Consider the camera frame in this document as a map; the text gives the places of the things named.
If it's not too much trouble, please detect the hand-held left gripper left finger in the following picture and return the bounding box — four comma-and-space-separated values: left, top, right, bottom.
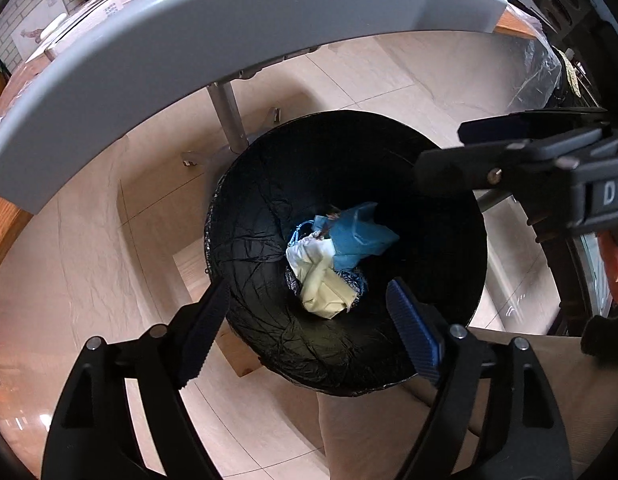
40, 279, 232, 480

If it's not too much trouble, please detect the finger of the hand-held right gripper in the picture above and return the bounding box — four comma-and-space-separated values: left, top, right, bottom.
457, 108, 612, 148
414, 127, 615, 197

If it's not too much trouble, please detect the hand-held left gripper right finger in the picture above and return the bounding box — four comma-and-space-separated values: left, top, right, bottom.
385, 279, 575, 480

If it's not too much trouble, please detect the black lined trash bin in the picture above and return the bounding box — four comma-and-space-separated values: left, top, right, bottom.
204, 110, 490, 401

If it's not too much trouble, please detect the person's right hand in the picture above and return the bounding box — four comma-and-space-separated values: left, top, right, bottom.
596, 231, 618, 307

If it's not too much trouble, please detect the clear plastic table cover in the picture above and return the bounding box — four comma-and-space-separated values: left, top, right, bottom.
506, 7, 562, 111

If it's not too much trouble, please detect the cream crumpled wrapper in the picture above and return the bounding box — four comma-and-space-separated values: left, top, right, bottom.
285, 237, 356, 320

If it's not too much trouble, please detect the blue crumpled cloth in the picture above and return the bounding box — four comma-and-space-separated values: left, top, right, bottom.
313, 201, 401, 272

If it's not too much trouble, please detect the round wooden table grey rim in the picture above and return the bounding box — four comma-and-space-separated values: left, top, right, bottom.
0, 0, 560, 281

